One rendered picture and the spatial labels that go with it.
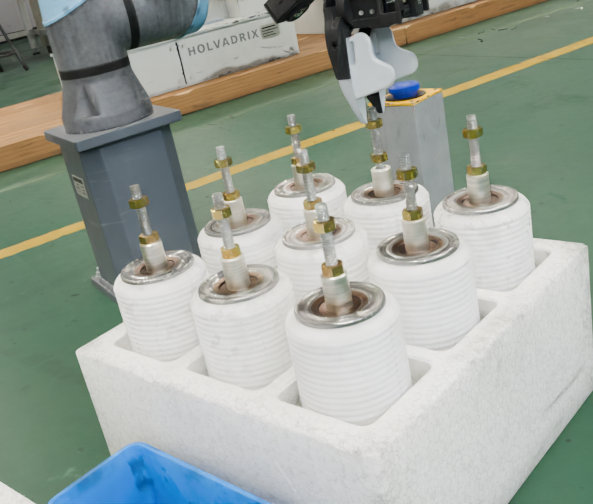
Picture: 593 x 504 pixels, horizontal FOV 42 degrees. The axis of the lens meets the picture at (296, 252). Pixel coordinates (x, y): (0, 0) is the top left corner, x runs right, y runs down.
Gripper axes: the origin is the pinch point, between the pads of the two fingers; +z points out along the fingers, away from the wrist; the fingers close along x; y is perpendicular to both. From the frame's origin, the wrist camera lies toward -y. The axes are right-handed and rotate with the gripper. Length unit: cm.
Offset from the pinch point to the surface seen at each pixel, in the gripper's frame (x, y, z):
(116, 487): -35.7, -13.0, 25.9
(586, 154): 87, 2, 35
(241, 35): 172, -142, 15
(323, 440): -33.1, 10.1, 17.2
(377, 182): -1.1, 0.6, 8.3
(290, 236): -12.9, -3.8, 9.7
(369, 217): -4.7, 1.0, 10.9
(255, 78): 167, -136, 30
